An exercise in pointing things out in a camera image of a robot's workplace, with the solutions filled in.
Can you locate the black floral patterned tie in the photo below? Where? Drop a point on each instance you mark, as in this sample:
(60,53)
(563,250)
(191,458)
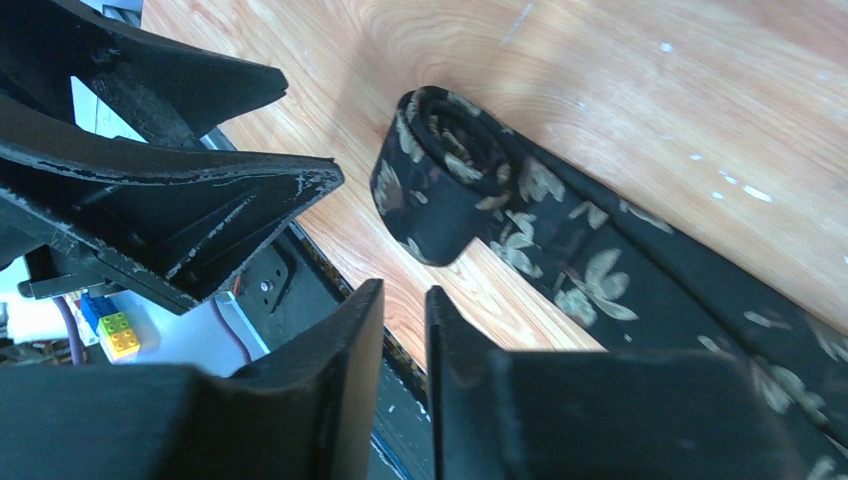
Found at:
(449,173)

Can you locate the yellow green lego brick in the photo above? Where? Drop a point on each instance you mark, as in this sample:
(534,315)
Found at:
(117,337)

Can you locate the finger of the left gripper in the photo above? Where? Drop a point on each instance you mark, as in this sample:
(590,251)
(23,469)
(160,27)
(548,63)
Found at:
(169,92)
(174,225)

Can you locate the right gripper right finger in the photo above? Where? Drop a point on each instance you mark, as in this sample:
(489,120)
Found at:
(470,415)

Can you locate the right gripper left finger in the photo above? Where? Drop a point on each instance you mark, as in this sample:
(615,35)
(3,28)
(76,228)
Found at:
(308,406)

